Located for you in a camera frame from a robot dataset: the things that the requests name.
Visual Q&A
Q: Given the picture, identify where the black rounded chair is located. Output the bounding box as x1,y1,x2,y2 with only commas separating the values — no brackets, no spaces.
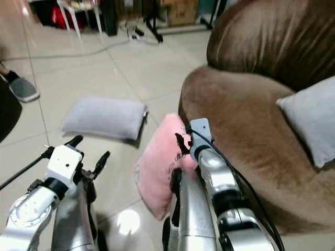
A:
0,77,22,145

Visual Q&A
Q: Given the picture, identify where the pink fluffy pillow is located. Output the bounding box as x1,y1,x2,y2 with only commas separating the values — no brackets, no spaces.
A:
134,112,197,221

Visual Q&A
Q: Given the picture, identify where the black slanted stand leg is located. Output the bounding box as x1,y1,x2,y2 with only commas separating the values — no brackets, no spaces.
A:
200,0,229,30

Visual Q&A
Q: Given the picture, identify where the black cabinet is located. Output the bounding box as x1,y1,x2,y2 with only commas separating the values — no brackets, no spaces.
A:
101,0,119,37

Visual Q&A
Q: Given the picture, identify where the red bag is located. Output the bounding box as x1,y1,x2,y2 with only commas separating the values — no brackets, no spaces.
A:
51,6,77,30

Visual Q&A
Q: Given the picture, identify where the white power strip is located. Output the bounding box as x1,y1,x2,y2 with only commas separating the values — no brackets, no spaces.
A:
126,25,146,41

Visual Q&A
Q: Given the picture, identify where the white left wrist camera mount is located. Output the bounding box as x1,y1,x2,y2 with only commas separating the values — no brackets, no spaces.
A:
47,145,84,184

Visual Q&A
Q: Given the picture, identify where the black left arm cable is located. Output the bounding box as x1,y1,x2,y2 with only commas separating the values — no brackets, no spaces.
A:
0,149,54,191

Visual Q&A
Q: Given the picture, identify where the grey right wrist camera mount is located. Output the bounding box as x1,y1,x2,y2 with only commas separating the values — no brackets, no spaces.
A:
188,118,214,149

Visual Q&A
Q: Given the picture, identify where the white plastic stool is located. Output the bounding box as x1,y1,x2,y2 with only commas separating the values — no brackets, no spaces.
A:
56,0,101,41

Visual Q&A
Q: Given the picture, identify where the brown cardboard box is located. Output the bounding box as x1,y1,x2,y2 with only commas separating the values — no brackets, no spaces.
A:
165,0,200,27

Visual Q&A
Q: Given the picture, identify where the brown fabric sofa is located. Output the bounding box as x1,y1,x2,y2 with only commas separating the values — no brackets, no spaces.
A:
178,0,335,237

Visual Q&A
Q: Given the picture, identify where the light grey square pillow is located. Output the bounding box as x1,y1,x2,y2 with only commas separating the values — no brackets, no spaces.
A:
276,75,335,169

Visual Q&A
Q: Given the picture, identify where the grey rectangular pillow with zipper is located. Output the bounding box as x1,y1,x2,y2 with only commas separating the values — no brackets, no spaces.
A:
60,95,148,141

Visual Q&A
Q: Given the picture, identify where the person's foot in grey shoe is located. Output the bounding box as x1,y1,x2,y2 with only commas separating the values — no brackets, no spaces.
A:
0,62,41,103

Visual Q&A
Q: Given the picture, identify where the black metal stand leg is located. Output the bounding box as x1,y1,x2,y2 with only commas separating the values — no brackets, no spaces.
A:
143,0,166,44

